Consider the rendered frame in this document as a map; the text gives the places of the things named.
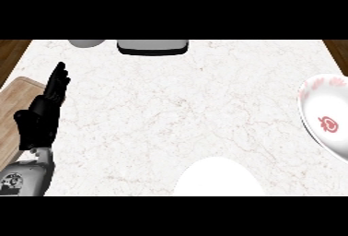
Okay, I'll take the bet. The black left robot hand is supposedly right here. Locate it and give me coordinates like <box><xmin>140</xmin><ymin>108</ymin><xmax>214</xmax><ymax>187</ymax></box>
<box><xmin>12</xmin><ymin>61</ymin><xmax>72</xmax><ymax>151</ymax></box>

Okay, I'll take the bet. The plain white plate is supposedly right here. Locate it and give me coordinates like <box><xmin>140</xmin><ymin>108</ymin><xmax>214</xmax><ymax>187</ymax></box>
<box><xmin>171</xmin><ymin>157</ymin><xmax>267</xmax><ymax>196</ymax></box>

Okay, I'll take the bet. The white bowl with red print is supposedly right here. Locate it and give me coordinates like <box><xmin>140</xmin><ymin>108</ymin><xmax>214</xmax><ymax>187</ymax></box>
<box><xmin>296</xmin><ymin>73</ymin><xmax>348</xmax><ymax>163</ymax></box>

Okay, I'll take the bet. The pale wooden cutting board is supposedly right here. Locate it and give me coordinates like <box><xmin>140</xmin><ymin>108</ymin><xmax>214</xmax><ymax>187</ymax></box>
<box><xmin>0</xmin><ymin>76</ymin><xmax>47</xmax><ymax>171</ymax></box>

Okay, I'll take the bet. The grey rounded object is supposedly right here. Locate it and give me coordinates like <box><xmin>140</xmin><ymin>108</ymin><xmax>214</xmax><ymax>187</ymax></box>
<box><xmin>66</xmin><ymin>40</ymin><xmax>108</xmax><ymax>49</ymax></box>

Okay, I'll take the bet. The grey appliance with black base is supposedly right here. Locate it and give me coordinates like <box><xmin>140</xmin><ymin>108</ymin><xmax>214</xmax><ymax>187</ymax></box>
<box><xmin>115</xmin><ymin>40</ymin><xmax>190</xmax><ymax>57</ymax></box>

